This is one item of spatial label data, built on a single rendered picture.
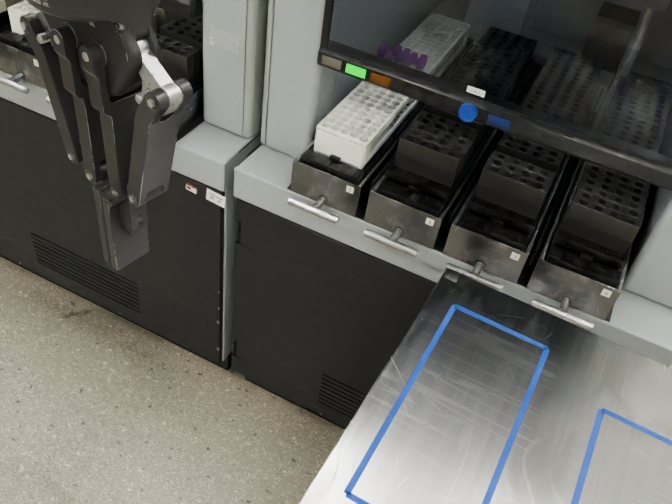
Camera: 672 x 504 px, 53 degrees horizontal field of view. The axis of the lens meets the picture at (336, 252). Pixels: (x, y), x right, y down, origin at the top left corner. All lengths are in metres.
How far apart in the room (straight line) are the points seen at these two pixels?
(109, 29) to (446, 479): 0.62
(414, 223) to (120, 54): 0.85
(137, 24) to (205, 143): 1.00
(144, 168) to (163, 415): 1.43
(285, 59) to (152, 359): 0.99
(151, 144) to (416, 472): 0.54
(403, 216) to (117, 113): 0.81
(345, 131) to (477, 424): 0.59
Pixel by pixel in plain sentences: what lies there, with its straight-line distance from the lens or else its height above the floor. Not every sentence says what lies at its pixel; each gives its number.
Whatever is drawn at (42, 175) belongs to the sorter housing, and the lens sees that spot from 1.75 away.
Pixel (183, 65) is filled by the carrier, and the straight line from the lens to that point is 1.38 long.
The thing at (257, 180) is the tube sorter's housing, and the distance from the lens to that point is 1.30.
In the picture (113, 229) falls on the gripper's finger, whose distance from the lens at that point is 0.49.
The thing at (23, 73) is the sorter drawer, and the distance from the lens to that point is 1.59.
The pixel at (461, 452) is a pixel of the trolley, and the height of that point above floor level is 0.82.
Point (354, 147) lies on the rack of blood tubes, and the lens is 1.20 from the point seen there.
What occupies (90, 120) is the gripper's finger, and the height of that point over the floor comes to 1.28.
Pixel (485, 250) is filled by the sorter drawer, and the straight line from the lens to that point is 1.17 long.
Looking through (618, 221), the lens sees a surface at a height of 0.88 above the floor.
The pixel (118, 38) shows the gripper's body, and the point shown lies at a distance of 0.39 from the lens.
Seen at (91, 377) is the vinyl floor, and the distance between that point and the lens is 1.92.
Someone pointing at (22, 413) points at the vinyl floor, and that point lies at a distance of 1.89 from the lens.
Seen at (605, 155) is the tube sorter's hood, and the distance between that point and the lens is 1.11.
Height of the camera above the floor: 1.52
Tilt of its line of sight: 43 degrees down
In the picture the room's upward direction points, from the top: 10 degrees clockwise
